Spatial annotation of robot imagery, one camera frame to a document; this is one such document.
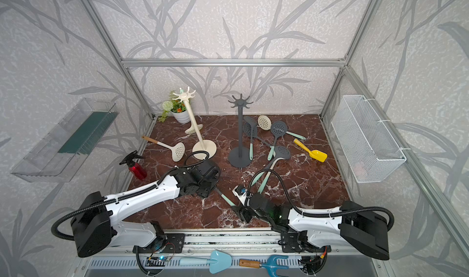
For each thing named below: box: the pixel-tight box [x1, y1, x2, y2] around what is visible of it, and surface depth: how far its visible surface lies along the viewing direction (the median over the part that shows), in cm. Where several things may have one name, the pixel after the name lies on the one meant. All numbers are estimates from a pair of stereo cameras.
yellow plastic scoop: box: [293, 138, 328, 163], surface depth 104 cm
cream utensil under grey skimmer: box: [258, 157, 286, 195], surface depth 93 cm
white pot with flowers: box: [158, 99, 190, 124], surface depth 110 cm
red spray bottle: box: [119, 150, 148, 181], surface depth 87 cm
